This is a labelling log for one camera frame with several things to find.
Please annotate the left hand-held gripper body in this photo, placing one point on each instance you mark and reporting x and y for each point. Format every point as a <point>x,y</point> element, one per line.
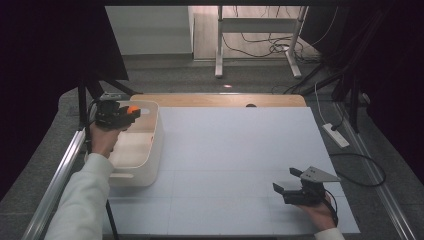
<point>108,115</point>

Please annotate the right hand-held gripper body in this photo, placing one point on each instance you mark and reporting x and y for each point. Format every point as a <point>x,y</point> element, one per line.
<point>303,195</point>

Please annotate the orange ball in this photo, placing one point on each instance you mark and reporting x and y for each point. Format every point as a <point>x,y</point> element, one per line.
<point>133,109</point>

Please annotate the white plastic bin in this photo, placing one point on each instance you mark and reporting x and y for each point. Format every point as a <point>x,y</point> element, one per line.
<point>146,166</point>

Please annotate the person's right hand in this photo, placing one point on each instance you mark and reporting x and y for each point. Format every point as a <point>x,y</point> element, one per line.
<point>320,215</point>

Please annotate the person's left hand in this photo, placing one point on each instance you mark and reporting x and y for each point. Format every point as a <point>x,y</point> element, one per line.
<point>103,141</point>

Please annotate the black tripod stand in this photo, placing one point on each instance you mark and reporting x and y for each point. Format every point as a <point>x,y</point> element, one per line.
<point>82,100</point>

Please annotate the white power strip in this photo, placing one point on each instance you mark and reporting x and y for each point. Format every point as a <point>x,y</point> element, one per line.
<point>336,136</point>

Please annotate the white table mat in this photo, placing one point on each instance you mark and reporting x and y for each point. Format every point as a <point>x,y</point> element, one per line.
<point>233,150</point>

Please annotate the dark curtain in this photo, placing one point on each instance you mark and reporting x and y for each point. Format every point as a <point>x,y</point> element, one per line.
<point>393,66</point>
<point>50,66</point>

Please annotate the black table grommet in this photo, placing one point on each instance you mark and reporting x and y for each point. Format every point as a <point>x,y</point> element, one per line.
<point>251,105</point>

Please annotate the white cabinet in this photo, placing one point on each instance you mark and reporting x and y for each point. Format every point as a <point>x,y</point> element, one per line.
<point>150,30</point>

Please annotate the black metal stand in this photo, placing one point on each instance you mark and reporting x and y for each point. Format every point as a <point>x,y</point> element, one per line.
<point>354,103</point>

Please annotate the aluminium floor rail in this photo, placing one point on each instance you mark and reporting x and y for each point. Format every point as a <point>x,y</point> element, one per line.
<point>56,186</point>
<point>383,190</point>

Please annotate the white metal desk frame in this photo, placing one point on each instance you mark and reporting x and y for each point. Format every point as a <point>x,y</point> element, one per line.
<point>219,40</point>

